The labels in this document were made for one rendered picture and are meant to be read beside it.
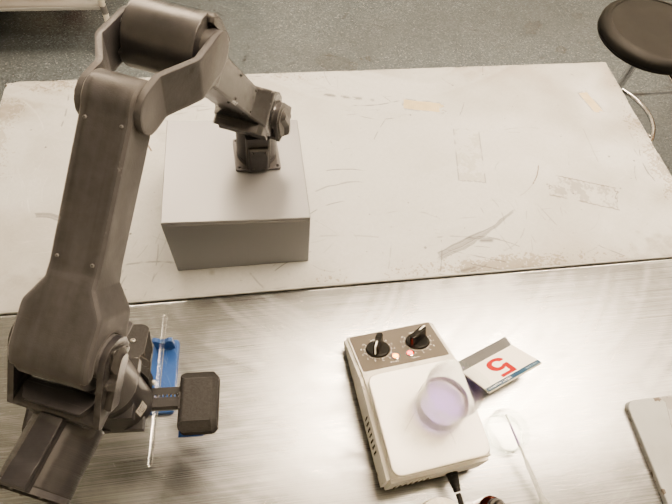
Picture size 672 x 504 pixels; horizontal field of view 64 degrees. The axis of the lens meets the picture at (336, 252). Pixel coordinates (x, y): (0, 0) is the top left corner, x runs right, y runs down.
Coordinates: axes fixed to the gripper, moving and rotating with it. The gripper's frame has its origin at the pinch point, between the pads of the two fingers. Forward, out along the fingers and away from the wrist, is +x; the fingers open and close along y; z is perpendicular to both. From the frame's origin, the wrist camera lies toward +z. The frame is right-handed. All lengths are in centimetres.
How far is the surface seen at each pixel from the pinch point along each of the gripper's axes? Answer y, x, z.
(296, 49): -25, 99, 192
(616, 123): -82, 10, 55
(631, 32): -124, 35, 118
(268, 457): -13.9, 10.5, -2.8
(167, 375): -0.6, 9.4, 8.2
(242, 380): -10.5, 10.4, 7.4
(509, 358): -47.7, 8.4, 8.0
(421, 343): -34.5, 4.7, 9.3
